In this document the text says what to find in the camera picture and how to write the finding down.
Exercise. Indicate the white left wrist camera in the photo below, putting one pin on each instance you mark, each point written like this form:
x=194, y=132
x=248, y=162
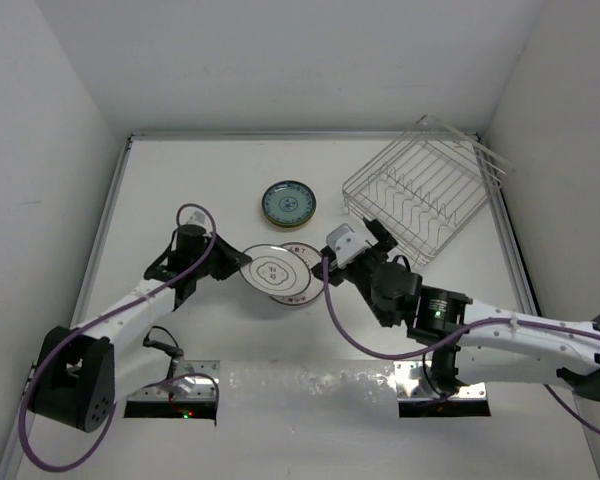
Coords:
x=198, y=218

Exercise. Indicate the lime green plate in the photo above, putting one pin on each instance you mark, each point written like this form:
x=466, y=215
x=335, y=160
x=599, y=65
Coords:
x=286, y=227

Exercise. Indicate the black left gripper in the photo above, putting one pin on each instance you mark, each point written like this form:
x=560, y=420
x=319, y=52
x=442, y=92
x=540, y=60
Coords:
x=232, y=258

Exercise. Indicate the metal base plate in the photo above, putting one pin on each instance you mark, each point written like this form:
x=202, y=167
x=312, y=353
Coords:
x=190, y=381
x=412, y=386

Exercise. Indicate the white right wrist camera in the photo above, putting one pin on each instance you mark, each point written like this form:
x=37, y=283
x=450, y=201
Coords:
x=346, y=244

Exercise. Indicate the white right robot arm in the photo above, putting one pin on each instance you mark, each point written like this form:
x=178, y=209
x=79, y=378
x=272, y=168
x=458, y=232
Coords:
x=468, y=340

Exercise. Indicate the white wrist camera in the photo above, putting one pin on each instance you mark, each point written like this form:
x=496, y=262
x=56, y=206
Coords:
x=198, y=218
x=346, y=244

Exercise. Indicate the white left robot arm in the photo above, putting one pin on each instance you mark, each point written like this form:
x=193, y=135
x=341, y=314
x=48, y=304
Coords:
x=82, y=372

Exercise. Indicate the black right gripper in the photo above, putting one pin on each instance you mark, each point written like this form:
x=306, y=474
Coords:
x=337, y=275

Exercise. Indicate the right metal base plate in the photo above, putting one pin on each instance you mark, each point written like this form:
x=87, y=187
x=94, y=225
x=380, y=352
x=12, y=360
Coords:
x=412, y=386

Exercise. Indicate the metal wire dish rack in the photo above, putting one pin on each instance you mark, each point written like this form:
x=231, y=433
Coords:
x=426, y=185

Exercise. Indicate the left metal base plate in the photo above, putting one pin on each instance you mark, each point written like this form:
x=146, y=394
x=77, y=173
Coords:
x=190, y=381

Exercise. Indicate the blue floral patterned plate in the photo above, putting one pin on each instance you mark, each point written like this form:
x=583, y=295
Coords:
x=289, y=201

